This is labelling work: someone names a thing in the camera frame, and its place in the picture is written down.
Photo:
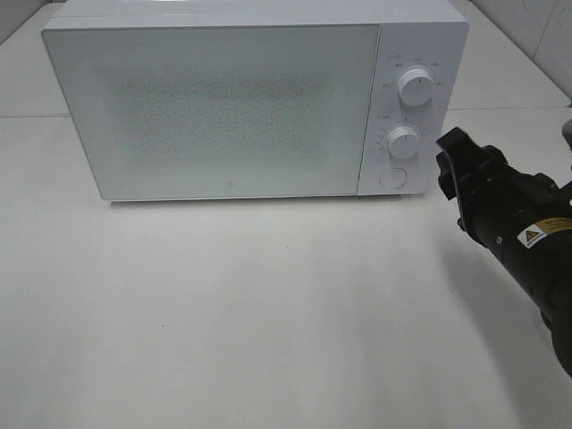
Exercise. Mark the round white door release button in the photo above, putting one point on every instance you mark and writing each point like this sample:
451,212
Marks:
393,178

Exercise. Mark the white microwave knob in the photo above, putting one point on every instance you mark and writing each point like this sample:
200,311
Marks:
403,142
415,85

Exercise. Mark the white microwave oven body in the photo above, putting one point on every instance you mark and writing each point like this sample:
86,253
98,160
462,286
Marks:
428,33

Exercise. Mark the white microwave door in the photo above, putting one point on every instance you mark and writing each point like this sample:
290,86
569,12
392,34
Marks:
190,113

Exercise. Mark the upper white microwave knob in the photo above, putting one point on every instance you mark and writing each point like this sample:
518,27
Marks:
415,85

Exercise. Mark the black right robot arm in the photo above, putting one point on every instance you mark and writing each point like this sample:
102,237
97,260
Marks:
523,219

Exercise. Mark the lower white microwave knob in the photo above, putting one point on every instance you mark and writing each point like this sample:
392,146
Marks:
403,142

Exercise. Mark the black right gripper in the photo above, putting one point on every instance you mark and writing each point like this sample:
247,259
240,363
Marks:
479,178

